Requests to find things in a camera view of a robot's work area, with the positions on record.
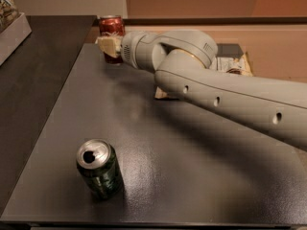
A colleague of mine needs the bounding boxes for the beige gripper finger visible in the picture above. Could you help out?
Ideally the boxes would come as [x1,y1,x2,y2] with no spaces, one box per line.
[97,36,122,58]

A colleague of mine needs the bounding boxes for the red coke can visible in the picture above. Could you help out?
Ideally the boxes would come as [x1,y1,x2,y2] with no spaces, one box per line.
[99,15,125,64]

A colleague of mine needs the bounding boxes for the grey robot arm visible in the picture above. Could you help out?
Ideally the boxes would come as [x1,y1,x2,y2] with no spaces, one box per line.
[97,30,307,150]

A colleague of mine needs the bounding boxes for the green soda can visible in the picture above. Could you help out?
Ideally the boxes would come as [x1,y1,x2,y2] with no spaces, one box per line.
[76,139,123,199]

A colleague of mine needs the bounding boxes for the brown chip bag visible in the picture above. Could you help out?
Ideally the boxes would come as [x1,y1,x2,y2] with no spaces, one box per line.
[154,54,253,100]

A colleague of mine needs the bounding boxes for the white box with snacks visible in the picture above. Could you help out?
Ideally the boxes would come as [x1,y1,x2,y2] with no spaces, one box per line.
[0,0,32,65]

